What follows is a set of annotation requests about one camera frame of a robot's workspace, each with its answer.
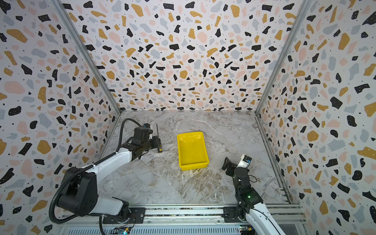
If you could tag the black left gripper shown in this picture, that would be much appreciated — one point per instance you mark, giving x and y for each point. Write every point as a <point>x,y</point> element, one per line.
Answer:
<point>155,140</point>

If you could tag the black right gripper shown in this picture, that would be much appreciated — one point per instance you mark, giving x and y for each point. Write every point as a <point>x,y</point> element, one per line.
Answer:
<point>226,166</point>

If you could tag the black screwdriver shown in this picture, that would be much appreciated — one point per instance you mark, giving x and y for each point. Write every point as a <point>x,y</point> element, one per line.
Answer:
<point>159,144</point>

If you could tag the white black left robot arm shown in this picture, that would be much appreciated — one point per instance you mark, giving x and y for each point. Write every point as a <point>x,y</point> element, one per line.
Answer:
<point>78,192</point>

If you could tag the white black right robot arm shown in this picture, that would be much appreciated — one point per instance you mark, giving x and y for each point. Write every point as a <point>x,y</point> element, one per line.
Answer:
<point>250,206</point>

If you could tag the yellow plastic bin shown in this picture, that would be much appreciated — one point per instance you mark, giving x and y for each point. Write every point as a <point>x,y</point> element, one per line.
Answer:
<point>192,151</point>

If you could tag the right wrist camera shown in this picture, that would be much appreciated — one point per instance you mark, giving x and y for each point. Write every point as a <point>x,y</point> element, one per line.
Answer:
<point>245,161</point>

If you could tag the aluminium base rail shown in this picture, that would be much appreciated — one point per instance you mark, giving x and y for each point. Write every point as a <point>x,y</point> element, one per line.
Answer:
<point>216,219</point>

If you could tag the aluminium corner post left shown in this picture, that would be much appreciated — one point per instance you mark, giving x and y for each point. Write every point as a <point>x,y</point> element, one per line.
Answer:
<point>63,15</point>

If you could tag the aluminium corner post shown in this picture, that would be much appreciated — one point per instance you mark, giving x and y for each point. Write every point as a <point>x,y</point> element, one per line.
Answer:
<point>63,15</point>
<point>285,50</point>

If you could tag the aluminium corner post right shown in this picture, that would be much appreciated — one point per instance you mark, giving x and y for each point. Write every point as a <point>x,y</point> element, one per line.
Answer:
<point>285,50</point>

